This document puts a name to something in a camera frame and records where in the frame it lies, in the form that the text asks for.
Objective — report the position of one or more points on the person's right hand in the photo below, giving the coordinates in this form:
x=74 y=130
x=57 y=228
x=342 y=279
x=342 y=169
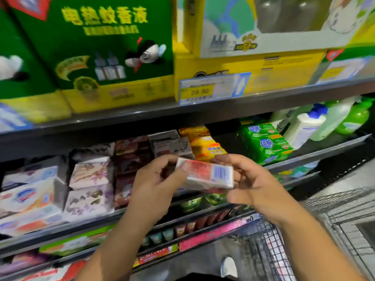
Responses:
x=258 y=190

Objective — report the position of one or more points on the person's left hand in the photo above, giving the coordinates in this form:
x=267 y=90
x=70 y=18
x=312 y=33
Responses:
x=149 y=196

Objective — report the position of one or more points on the stack of pink soap boxes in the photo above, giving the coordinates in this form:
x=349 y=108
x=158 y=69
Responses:
x=126 y=164

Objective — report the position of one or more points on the stack of green soap boxes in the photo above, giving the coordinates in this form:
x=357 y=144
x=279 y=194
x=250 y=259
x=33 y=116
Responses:
x=266 y=143

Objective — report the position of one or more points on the stack of white orange soap boxes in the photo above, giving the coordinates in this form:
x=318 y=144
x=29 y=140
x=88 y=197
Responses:
x=170 y=146

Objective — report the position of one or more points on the stack of yellow soap boxes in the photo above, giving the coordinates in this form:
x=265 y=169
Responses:
x=205 y=148

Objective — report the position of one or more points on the white hand sanitizer bottle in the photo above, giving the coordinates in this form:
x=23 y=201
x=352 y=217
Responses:
x=281 y=117
x=302 y=130

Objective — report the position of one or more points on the white purple shield soap box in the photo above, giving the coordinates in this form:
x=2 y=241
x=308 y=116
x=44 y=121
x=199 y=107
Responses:
x=35 y=171

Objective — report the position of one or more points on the white blue shield soap box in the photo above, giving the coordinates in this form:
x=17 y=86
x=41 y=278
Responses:
x=29 y=196

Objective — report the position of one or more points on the bright green hand sanitizer bottle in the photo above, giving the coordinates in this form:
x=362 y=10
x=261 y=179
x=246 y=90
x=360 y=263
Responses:
x=354 y=117

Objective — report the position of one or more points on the person's right forearm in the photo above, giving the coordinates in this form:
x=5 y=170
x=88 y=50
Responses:
x=319 y=248

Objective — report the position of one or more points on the person's left forearm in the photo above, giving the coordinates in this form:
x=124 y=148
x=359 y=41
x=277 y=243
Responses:
x=117 y=254

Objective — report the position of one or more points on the person's white shoe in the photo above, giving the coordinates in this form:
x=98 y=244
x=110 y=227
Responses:
x=229 y=267

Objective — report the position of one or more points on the row of blue white tubes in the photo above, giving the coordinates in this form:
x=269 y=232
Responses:
x=157 y=237

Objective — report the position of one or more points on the row of red tubes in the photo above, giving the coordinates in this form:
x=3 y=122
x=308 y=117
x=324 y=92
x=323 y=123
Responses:
x=202 y=222

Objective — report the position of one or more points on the pink flat pack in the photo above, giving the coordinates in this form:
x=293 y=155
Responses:
x=217 y=233

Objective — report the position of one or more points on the yellow red flat pack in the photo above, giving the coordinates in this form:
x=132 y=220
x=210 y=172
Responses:
x=155 y=255

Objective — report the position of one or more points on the green white carton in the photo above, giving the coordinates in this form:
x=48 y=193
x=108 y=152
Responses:
x=76 y=241

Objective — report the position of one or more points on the white blue price tag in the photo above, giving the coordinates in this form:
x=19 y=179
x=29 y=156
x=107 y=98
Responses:
x=13 y=118
x=214 y=89
x=340 y=71

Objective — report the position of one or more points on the red white packet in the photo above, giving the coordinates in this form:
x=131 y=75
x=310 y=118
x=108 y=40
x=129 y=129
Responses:
x=55 y=272

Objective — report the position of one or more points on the flat yellow box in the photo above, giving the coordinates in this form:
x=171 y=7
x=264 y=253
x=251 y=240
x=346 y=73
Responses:
x=281 y=70

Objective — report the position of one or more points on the row of pink orange packets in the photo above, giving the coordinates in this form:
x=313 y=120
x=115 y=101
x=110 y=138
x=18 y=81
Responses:
x=20 y=263

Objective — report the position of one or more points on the green box mosquito print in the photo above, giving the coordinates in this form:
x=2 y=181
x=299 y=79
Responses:
x=88 y=49
x=23 y=73

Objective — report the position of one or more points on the large yellow box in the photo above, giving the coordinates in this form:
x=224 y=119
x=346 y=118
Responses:
x=193 y=26

